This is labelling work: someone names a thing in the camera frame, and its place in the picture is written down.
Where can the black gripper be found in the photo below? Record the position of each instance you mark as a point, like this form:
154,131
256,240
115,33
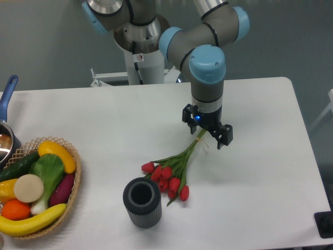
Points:
211,122

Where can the red tulip bouquet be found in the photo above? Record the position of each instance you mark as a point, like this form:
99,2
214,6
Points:
170,174

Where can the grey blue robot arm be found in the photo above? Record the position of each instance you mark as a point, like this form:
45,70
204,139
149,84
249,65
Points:
196,53

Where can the dark grey ribbed vase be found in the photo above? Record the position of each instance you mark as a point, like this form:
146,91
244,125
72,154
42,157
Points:
142,200

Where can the black device at table edge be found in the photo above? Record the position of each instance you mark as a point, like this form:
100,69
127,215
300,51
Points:
324,224

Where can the purple sweet potato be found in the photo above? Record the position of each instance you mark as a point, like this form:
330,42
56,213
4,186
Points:
63,191

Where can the green bok choy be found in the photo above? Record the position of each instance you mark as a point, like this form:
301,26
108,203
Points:
50,169

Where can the woven wicker basket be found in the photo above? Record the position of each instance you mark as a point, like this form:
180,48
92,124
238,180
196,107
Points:
31,147

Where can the beige round disc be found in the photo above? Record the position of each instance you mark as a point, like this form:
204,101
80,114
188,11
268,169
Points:
28,188

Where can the green cucumber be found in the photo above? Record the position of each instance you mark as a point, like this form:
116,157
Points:
19,167

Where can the yellow bell pepper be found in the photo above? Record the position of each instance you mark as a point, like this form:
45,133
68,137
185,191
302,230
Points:
7,190

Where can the orange fruit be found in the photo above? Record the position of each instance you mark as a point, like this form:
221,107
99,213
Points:
16,210

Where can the yellow banana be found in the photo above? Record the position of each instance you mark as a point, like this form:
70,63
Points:
33,224

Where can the white frame at right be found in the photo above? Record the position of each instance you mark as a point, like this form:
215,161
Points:
325,114

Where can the blue handled saucepan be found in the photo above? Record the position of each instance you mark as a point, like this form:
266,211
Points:
9,142

